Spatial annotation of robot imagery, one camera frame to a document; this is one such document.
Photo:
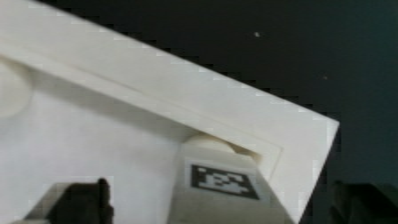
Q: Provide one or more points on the white square tabletop tray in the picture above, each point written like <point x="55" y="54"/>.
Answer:
<point x="105" y="101"/>

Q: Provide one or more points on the white table leg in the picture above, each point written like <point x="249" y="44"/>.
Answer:
<point x="221" y="193"/>

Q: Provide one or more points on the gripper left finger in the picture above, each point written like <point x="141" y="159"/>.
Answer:
<point x="73" y="204"/>

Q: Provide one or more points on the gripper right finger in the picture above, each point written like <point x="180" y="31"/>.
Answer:
<point x="365" y="204"/>

